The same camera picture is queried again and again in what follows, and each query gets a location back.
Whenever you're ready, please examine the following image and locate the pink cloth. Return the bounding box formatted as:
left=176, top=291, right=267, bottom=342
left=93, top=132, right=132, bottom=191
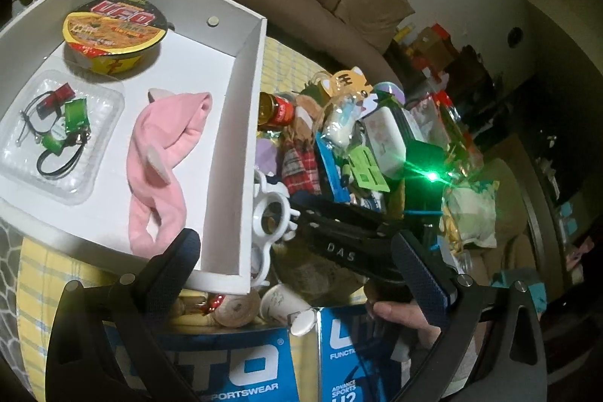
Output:
left=126, top=89, right=213, bottom=257

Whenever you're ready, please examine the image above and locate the black hair tie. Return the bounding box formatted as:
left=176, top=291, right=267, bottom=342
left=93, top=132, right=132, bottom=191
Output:
left=18, top=93, right=63, bottom=148

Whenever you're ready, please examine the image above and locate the red plaid cloth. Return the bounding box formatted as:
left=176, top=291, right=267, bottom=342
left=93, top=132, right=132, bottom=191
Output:
left=283, top=143, right=321, bottom=196

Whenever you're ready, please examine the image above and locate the clear plastic tray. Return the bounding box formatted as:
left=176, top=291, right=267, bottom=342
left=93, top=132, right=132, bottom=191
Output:
left=0, top=70, right=125, bottom=205

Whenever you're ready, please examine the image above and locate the white storage box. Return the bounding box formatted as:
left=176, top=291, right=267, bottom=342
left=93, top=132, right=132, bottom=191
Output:
left=0, top=0, right=269, bottom=295

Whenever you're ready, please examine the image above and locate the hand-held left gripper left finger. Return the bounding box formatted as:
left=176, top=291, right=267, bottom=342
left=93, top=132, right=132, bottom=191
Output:
left=44, top=228, right=202, bottom=402

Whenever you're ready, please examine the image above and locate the bottle with red label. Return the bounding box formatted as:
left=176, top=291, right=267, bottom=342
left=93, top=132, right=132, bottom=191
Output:
left=258, top=91, right=297, bottom=132

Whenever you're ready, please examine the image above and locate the green card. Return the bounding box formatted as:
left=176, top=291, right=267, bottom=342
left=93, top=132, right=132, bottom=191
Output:
left=347, top=146, right=391, bottom=192

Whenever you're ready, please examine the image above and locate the person's right hand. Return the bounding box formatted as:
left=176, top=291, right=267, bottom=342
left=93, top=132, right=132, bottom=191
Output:
left=371, top=300, right=442, bottom=347

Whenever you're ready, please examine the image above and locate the white paper cup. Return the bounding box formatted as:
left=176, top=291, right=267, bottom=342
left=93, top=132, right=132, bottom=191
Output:
left=260, top=283, right=317, bottom=337

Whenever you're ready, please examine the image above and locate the blue packet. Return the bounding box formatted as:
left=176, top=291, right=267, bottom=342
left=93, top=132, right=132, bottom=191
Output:
left=315, top=133, right=352, bottom=202

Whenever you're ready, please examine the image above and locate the instant noodle bowl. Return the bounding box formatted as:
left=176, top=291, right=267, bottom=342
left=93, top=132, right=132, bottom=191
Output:
left=62, top=0, right=169, bottom=77

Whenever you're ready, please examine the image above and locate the white plastic ring holder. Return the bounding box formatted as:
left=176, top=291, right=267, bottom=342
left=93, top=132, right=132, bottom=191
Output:
left=249, top=169, right=297, bottom=287

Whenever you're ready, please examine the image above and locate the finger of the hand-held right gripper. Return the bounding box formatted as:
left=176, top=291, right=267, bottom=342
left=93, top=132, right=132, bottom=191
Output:
left=299, top=214, right=393, bottom=243
left=285, top=194, right=407, bottom=228

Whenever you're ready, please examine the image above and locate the red charm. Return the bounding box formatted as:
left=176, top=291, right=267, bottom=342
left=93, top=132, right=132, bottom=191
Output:
left=37, top=84, right=76, bottom=116

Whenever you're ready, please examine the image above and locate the tan tape roll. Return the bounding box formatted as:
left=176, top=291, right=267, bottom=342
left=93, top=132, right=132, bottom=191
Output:
left=214, top=289, right=262, bottom=330

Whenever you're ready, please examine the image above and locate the white plastic case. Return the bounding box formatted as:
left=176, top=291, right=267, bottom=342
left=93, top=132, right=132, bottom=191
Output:
left=363, top=107, right=420, bottom=177

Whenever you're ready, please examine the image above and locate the pale green bag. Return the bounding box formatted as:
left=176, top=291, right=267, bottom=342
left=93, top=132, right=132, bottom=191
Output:
left=443, top=180, right=500, bottom=248

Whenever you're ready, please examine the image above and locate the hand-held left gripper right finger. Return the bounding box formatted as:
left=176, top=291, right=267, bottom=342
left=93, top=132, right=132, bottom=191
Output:
left=391, top=230, right=545, bottom=402

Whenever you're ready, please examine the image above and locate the cardboard box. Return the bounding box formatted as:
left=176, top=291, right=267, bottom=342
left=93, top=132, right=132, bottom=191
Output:
left=415, top=25, right=454, bottom=68

